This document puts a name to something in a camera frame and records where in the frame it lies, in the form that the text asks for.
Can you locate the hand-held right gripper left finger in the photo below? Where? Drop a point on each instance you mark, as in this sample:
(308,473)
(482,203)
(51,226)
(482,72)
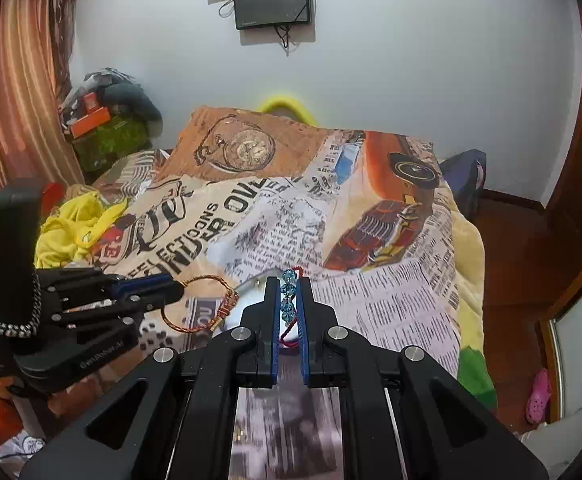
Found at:
(271,332)

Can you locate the yellow cloth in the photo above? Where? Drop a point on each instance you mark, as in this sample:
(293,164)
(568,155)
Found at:
(66,240)

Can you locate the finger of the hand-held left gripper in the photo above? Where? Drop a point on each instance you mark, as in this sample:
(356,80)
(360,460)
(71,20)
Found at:
(121,306)
(141,284)

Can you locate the brown striped curtain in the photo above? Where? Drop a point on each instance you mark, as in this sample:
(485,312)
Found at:
(11,85)

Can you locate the orange box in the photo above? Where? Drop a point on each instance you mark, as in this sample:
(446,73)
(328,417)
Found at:
(91,121)

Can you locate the yellow green fleece blanket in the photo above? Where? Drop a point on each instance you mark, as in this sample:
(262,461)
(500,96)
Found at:
(471,270)

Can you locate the newspaper print blanket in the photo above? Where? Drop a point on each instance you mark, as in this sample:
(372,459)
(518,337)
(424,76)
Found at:
(371,300)

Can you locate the red box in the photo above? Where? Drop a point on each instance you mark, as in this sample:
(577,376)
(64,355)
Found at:
(53,193)

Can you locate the small black wall screen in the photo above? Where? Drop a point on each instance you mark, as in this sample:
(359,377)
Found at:
(271,2)

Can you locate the grey cloth pile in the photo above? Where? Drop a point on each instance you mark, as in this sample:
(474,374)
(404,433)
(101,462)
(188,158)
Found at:
(126,95)

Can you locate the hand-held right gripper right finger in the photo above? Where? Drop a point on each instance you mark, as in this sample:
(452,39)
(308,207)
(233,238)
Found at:
(305,332)

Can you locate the green patterned bag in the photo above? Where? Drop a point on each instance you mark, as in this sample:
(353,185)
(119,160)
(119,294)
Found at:
(113,142)

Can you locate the pink clog shoe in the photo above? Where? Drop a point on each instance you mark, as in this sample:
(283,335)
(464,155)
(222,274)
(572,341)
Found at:
(538,395)

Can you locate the grey wood-print board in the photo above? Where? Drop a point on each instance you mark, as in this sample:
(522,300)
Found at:
(286,435)

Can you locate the dark blue pillow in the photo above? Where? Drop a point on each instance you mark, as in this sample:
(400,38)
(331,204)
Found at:
(463,180)

